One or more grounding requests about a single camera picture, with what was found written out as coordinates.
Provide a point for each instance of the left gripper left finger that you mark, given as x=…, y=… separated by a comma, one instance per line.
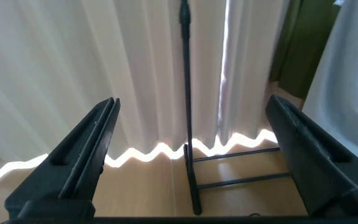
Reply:
x=73, y=168

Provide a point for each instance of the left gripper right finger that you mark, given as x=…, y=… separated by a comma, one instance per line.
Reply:
x=322, y=168

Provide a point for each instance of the pale grey shorts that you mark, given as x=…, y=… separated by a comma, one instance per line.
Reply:
x=346, y=87

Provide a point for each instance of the green printed shirt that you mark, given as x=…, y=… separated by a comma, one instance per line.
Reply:
x=303, y=46

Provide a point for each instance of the black clothes rack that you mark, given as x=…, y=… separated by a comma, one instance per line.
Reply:
x=186, y=93

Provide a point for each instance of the beige curtain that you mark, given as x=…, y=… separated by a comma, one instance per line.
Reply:
x=73, y=62

